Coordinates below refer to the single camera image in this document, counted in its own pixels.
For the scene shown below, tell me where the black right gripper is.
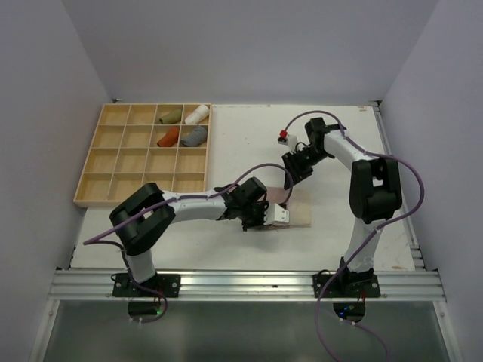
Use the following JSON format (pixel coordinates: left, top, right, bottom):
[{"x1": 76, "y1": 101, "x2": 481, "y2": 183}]
[{"x1": 283, "y1": 146, "x2": 331, "y2": 189}]

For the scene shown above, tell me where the pink underwear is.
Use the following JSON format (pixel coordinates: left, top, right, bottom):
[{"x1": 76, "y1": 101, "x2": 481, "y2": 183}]
[{"x1": 259, "y1": 187, "x2": 312, "y2": 229}]

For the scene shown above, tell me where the orange and cream underwear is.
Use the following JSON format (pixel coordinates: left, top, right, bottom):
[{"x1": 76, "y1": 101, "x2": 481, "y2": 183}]
[{"x1": 156, "y1": 127, "x2": 180, "y2": 147}]

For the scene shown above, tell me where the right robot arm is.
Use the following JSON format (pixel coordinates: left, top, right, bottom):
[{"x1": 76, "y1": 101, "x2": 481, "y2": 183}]
[{"x1": 278, "y1": 118, "x2": 402, "y2": 296}]

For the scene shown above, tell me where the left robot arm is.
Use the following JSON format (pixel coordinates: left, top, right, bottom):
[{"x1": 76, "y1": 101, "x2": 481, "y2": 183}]
[{"x1": 109, "y1": 177, "x2": 269, "y2": 296}]

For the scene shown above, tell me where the grey rolled underwear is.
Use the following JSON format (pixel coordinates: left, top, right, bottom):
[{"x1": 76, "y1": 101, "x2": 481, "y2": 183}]
[{"x1": 180, "y1": 126, "x2": 208, "y2": 147}]

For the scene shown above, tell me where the white rolled underwear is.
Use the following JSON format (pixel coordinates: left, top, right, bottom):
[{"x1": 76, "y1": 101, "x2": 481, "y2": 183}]
[{"x1": 185, "y1": 104, "x2": 210, "y2": 125}]

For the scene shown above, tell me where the olive rolled underwear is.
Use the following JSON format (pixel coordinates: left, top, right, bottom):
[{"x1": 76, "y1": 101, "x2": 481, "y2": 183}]
[{"x1": 158, "y1": 109, "x2": 183, "y2": 125}]

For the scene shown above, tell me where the wooden compartment tray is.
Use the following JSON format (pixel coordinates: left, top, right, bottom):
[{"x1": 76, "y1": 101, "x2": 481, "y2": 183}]
[{"x1": 73, "y1": 103, "x2": 212, "y2": 207}]

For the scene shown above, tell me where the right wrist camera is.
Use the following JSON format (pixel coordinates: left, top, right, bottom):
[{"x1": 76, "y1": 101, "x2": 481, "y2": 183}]
[{"x1": 277, "y1": 129, "x2": 297, "y2": 147}]

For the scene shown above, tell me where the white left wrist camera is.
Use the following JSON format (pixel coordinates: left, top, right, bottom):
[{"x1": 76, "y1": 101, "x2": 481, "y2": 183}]
[{"x1": 263, "y1": 203, "x2": 290, "y2": 226}]

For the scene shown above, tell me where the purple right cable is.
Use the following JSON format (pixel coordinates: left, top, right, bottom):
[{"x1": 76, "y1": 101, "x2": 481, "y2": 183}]
[{"x1": 283, "y1": 110, "x2": 427, "y2": 362}]

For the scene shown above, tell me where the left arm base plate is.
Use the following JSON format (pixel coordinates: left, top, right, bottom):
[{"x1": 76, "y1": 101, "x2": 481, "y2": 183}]
[{"x1": 111, "y1": 273, "x2": 181, "y2": 298}]

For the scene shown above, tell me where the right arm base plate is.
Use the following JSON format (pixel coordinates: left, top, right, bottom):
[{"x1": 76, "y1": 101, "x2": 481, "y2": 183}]
[{"x1": 312, "y1": 270, "x2": 381, "y2": 299}]

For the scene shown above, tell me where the aluminium mounting rail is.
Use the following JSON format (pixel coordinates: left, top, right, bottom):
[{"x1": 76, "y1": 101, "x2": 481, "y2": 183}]
[{"x1": 48, "y1": 268, "x2": 446, "y2": 302}]

